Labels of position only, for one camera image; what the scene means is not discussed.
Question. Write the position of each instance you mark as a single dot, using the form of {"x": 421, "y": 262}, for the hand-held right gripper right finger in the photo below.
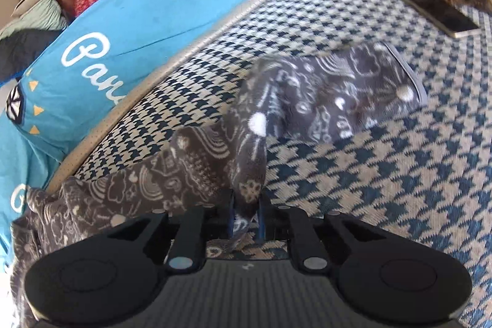
{"x": 263, "y": 220}

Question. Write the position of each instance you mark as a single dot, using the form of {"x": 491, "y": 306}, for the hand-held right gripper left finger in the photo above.
{"x": 230, "y": 216}

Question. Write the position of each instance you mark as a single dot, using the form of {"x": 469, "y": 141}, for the grey patterned fleece jacket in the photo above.
{"x": 307, "y": 93}

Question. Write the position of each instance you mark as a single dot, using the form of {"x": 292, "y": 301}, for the houndstooth sofa seat cover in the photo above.
{"x": 384, "y": 166}

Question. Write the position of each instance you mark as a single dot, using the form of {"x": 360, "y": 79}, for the blue printed sofa cushion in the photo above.
{"x": 19, "y": 174}
{"x": 115, "y": 24}

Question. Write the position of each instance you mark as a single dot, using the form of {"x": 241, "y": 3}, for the black and blue jacket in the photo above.
{"x": 27, "y": 51}

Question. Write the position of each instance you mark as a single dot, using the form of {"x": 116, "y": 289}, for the smartphone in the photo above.
{"x": 442, "y": 15}

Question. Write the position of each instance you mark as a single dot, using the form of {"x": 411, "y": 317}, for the pale green pillow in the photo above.
{"x": 34, "y": 16}

